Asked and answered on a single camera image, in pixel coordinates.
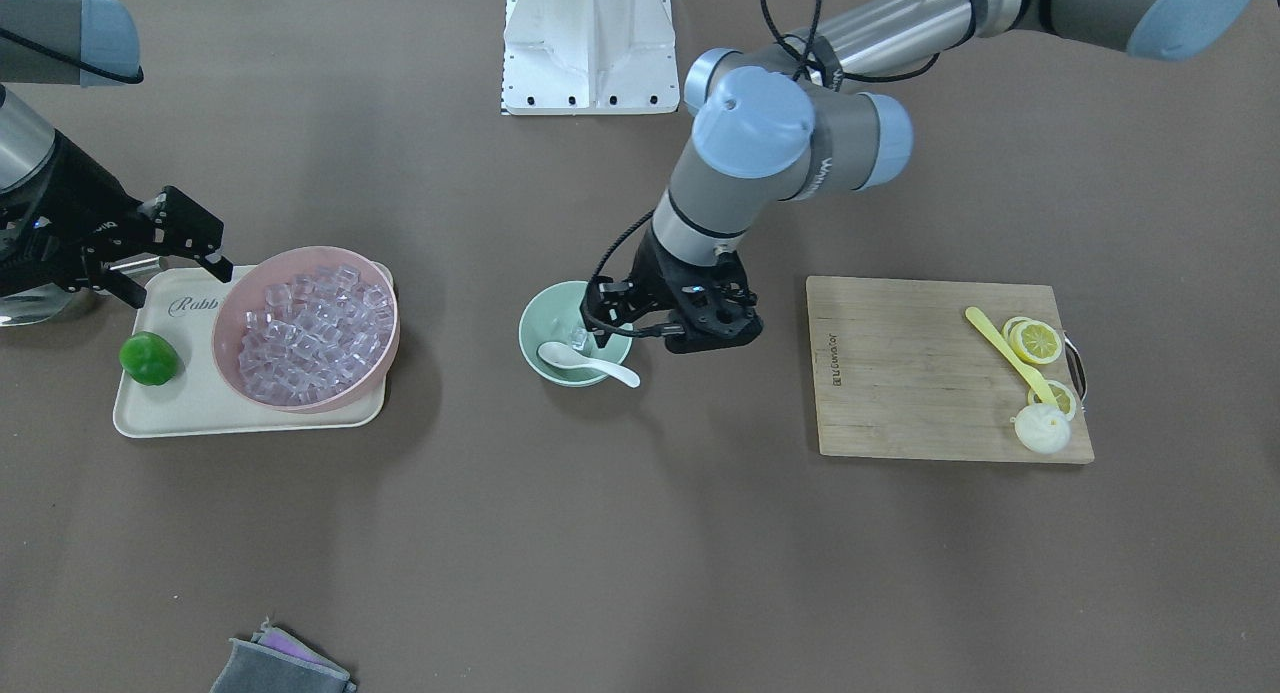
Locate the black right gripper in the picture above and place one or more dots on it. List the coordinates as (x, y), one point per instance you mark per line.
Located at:
(72, 213)

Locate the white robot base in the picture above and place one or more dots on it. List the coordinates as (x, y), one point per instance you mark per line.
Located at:
(589, 57)

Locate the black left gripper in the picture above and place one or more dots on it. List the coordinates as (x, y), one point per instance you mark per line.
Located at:
(652, 272)

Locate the cream plastic tray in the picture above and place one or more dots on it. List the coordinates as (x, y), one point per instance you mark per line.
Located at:
(181, 306)

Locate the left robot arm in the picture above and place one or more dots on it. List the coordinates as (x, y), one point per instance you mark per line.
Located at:
(798, 119)

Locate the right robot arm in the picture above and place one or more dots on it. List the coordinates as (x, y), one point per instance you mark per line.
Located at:
(85, 42)

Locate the lemon slice near bun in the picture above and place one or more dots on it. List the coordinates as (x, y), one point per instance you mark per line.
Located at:
(1065, 398)

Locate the green lime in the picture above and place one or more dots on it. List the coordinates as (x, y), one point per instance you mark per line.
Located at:
(148, 359)

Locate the pink bowl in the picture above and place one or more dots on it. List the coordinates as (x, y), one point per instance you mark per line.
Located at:
(246, 293)

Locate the wooden cutting board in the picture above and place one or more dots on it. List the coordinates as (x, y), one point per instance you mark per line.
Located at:
(900, 373)

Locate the steel ice scoop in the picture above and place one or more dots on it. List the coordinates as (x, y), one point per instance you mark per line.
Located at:
(52, 303)

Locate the grey folded cloth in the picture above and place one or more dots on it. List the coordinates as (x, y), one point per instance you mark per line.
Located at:
(276, 660)

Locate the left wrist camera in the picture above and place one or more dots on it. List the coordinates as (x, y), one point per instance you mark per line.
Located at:
(713, 305)

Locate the mint green bowl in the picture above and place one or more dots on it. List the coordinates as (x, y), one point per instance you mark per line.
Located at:
(554, 316)

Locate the pile of clear ice cubes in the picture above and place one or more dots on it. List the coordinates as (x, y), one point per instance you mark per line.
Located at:
(314, 336)

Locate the lemon slice stack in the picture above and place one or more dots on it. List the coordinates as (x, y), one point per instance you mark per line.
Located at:
(1033, 341)

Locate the yellow plastic knife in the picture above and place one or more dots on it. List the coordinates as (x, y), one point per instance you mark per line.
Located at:
(1033, 377)

